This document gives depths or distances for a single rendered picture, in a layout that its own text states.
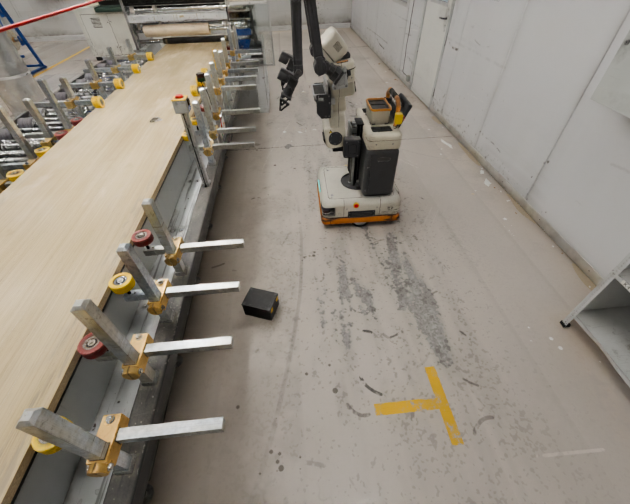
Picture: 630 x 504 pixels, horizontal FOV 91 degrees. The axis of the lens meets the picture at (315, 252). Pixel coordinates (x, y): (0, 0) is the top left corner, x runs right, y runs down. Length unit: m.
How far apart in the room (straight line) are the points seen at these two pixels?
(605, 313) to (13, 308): 2.92
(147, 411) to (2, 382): 0.39
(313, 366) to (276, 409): 0.31
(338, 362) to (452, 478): 0.75
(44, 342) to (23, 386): 0.14
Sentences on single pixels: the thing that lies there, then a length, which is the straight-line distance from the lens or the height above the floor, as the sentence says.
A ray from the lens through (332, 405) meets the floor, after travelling 1.86.
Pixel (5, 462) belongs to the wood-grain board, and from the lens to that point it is 1.16.
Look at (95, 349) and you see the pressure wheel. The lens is 1.18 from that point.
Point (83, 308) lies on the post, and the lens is 0.95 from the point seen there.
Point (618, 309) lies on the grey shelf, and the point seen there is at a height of 0.14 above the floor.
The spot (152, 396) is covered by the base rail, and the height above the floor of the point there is 0.70.
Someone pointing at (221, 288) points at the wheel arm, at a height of 0.83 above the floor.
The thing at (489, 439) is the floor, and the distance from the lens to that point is 1.99.
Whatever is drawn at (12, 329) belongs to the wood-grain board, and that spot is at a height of 0.90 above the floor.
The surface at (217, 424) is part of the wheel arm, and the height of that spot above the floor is 0.85.
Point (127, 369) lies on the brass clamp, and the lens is 1.16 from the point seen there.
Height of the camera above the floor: 1.76
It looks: 45 degrees down
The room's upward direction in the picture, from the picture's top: 2 degrees counter-clockwise
